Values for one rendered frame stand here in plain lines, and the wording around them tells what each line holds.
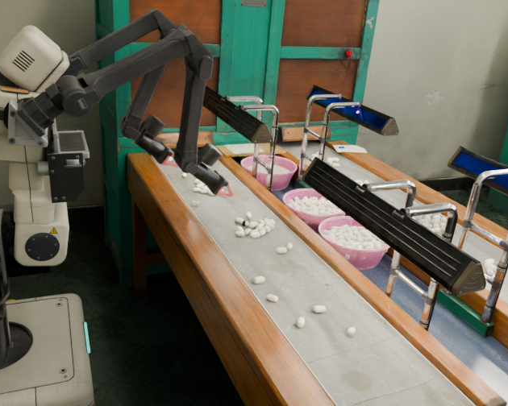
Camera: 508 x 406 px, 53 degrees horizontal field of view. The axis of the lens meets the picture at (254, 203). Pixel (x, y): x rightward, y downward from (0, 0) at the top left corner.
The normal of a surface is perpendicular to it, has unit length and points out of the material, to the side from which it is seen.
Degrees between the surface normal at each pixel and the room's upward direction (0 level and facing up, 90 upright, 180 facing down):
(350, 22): 90
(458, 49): 90
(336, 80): 90
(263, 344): 0
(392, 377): 0
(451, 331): 0
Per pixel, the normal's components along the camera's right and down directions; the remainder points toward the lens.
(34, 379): 0.07, -0.91
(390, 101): 0.37, 0.40
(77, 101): 0.50, 0.61
